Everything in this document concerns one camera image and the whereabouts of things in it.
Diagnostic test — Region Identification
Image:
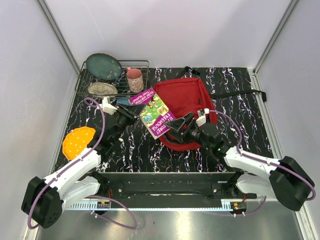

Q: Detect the speckled beige small plate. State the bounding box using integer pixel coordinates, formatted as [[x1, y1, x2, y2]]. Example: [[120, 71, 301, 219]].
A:
[[87, 82, 118, 96]]

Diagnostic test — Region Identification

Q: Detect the dark wire dish rack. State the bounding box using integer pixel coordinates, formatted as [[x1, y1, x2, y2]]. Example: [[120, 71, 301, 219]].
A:
[[75, 59, 150, 99]]

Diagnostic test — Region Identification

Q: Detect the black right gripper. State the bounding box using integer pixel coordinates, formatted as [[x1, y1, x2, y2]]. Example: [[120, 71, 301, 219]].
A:
[[164, 111, 212, 151]]

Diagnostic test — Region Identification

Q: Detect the pink cartoon mug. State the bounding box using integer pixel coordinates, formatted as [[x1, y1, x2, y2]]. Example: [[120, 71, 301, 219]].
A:
[[126, 67, 144, 93]]

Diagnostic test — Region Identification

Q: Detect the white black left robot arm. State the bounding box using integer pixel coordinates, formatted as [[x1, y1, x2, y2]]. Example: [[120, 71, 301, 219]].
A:
[[21, 104, 144, 229]]

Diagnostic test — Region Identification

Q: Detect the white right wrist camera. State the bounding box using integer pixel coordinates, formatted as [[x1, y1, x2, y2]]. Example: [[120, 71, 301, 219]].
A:
[[196, 108, 210, 127]]

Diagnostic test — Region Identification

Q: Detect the teal ceramic plate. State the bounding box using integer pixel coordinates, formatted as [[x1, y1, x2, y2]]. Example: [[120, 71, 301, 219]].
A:
[[85, 53, 122, 81]]

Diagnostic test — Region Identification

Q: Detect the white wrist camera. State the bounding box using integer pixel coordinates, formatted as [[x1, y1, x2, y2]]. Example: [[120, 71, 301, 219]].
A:
[[196, 108, 210, 127], [101, 96, 118, 115]]

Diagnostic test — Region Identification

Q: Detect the orange plastic plate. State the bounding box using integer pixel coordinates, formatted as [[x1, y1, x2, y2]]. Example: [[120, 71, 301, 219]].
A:
[[62, 126, 96, 161]]

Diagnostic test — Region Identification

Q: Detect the red student backpack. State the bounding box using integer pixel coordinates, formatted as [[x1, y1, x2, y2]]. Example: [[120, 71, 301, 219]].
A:
[[147, 66, 268, 152]]

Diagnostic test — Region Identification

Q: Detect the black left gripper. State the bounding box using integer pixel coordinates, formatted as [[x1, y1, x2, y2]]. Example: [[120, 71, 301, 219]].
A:
[[111, 103, 146, 144]]

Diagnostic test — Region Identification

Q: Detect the aluminium frame rail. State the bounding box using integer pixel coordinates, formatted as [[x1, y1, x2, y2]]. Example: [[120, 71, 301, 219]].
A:
[[34, 181, 306, 202]]

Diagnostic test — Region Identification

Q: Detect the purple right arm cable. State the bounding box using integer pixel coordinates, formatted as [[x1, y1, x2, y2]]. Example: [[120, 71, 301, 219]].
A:
[[208, 109, 316, 217]]

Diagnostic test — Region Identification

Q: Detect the purple treehouse book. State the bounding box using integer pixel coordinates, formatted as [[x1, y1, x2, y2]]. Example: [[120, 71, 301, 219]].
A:
[[128, 88, 176, 140]]

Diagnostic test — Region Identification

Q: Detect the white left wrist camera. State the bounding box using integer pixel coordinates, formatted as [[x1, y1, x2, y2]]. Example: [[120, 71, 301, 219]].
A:
[[101, 96, 118, 115]]

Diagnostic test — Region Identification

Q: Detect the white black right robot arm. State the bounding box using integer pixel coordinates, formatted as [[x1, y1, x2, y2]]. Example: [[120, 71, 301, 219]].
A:
[[165, 112, 316, 211]]

